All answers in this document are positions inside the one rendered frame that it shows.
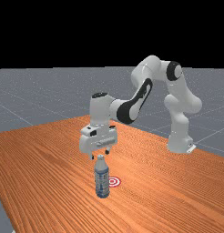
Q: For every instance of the clear plastic bottle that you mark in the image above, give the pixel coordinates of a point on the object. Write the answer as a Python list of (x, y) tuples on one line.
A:
[(102, 179)]

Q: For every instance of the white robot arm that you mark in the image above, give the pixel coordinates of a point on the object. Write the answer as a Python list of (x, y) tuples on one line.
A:
[(177, 103)]

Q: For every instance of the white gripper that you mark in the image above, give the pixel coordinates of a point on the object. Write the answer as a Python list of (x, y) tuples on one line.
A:
[(97, 140)]

